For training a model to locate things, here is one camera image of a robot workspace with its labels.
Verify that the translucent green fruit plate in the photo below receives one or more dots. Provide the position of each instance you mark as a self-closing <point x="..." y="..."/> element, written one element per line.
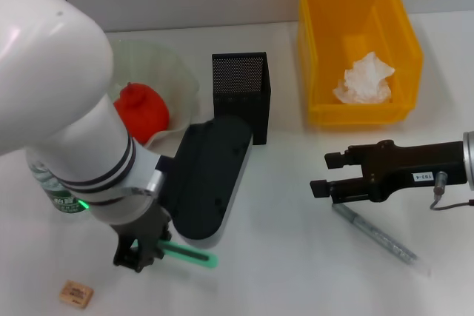
<point x="174" y="72"/>

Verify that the tan eraser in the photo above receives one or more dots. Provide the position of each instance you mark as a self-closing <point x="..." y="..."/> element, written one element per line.
<point x="76" y="294"/>

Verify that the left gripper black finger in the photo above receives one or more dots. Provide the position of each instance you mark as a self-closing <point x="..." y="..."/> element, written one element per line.
<point x="166" y="231"/>
<point x="137" y="260"/>

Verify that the black mesh pen holder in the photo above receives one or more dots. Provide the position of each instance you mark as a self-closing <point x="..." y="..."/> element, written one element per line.
<point x="240" y="83"/>

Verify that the grey glitter pen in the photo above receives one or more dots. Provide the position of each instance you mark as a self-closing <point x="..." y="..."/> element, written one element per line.
<point x="381" y="236"/>

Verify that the white paper ball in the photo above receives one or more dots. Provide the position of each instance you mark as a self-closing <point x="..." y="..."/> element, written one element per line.
<point x="364" y="79"/>

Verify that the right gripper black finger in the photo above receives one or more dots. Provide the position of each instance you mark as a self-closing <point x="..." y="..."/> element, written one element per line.
<point x="344" y="190"/>
<point x="337" y="160"/>

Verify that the red orange fruit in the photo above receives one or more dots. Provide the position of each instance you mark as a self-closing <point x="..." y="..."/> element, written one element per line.
<point x="148" y="112"/>

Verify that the silver right wrist connector plug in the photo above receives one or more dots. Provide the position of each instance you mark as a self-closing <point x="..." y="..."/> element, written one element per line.
<point x="440" y="181"/>

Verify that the yellow plastic bin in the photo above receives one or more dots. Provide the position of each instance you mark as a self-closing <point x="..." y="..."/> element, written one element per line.
<point x="333" y="16"/>

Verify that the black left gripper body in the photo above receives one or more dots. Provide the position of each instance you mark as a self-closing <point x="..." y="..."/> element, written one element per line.
<point x="140" y="225"/>

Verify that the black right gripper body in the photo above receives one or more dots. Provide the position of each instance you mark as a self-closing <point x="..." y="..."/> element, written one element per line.
<point x="414" y="164"/>

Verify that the clear green label water bottle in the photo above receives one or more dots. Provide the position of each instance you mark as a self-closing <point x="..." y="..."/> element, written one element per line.
<point x="55" y="201"/>

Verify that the green white utility knife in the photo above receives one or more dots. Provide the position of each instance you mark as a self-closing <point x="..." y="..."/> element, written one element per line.
<point x="196" y="257"/>

